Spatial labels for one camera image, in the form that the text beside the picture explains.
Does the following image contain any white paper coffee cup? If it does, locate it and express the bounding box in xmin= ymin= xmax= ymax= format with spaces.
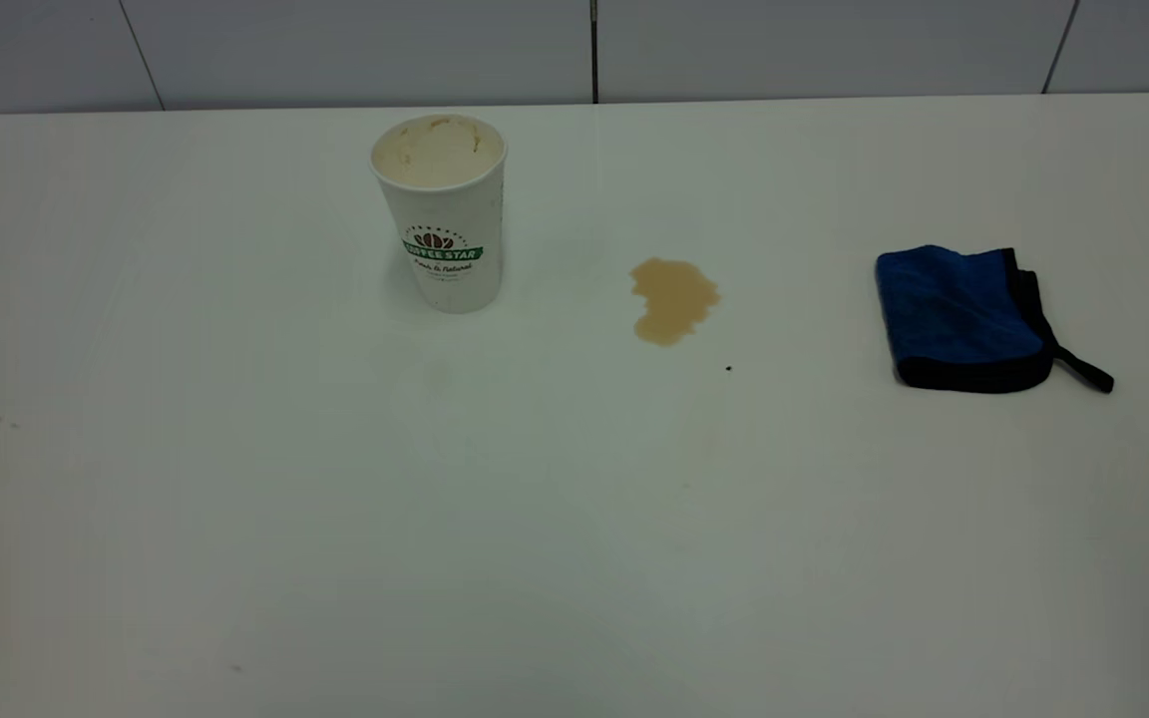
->
xmin=369 ymin=113 xmax=509 ymax=315

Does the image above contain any brown coffee spill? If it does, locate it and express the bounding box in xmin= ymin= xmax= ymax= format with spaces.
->
xmin=630 ymin=257 xmax=723 ymax=348

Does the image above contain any blue cloth with black trim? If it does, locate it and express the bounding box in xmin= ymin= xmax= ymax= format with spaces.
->
xmin=875 ymin=243 xmax=1117 ymax=394

